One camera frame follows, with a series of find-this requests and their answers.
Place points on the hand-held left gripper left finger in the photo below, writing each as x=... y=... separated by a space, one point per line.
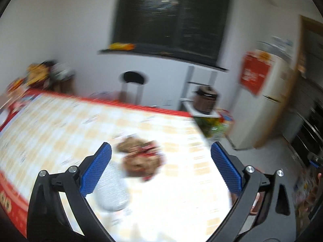
x=97 y=167

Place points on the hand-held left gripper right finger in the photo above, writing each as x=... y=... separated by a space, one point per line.
x=225 y=169

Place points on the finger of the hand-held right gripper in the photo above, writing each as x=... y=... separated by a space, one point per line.
x=315 y=160

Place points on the brown red snack wrapper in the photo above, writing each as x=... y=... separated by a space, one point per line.
x=141 y=161

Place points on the black built-in oven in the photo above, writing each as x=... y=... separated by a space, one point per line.
x=305 y=136

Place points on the clear plastic bag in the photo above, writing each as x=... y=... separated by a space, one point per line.
x=113 y=191

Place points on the pile of printed bags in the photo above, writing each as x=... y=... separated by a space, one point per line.
x=302 y=194

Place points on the green printed bag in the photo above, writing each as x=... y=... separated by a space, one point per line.
x=212 y=129

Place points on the colourful cardboard box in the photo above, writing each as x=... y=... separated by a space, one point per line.
x=227 y=119

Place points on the white fridge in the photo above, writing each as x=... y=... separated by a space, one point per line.
x=260 y=121

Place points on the brown pressure cooker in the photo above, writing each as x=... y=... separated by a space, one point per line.
x=205 y=100

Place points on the black round chair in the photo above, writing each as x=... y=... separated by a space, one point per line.
x=133 y=77

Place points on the metal shelf rack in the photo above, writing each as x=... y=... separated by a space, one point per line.
x=190 y=75

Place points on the pile of snack packets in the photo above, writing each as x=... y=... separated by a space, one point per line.
x=37 y=71

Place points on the yellow snack packet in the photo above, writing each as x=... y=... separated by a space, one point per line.
x=121 y=46

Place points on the dark window sill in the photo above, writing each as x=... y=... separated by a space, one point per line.
x=176 y=55

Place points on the dark window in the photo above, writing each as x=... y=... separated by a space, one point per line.
x=171 y=17

